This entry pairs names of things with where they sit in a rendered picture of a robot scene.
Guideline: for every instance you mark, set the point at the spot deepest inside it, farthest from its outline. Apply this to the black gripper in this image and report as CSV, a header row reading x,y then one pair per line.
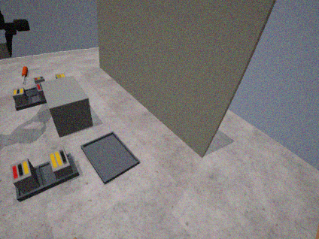
x,y
12,28

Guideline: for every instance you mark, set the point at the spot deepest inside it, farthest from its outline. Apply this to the orange lever handle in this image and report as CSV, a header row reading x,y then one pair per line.
x,y
24,73

